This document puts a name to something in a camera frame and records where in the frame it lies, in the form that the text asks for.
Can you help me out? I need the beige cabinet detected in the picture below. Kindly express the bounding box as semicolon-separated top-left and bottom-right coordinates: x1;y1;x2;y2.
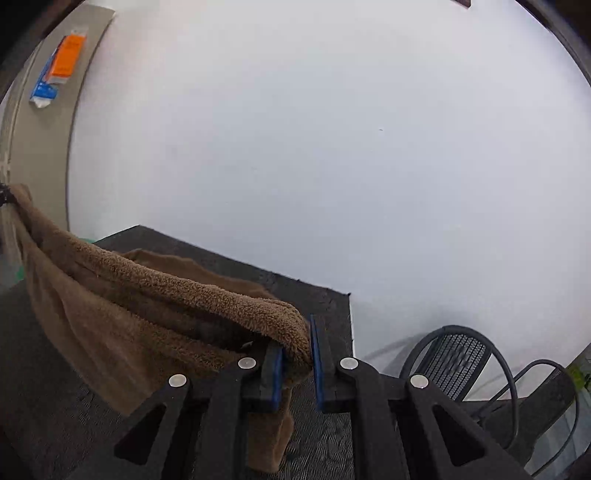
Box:
0;4;117;261

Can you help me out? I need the blue tissue pack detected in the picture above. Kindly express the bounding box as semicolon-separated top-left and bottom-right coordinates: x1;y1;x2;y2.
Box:
30;39;66;110

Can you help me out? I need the black mesh chair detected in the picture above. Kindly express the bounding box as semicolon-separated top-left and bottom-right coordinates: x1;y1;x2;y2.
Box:
488;359;581;477
399;325;519;452

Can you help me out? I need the black dotted table cover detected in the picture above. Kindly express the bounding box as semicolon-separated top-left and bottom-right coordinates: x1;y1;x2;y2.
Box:
0;225;354;480

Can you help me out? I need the brown fleece garment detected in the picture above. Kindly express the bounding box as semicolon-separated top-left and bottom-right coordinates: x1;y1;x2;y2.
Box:
9;184;313;474

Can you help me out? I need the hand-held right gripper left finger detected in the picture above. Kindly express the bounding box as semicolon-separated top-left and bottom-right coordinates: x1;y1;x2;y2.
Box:
69;342;285;480

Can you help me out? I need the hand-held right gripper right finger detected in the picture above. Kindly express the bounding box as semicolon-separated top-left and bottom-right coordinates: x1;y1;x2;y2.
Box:
310;315;533;480

